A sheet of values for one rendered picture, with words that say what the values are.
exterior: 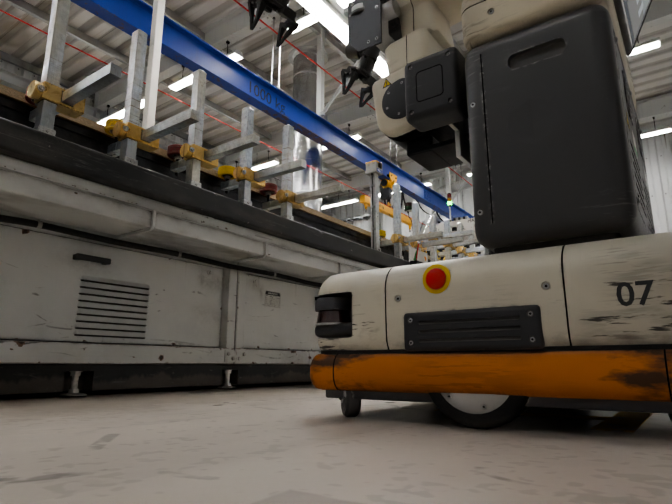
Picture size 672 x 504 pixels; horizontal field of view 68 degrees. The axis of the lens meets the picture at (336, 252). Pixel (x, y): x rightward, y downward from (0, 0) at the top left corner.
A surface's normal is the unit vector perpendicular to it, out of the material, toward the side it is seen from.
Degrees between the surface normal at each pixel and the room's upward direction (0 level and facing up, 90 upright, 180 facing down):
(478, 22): 90
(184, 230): 90
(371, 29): 90
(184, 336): 91
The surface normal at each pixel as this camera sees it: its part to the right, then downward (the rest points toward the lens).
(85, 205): 0.81, -0.13
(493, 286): -0.58, -0.18
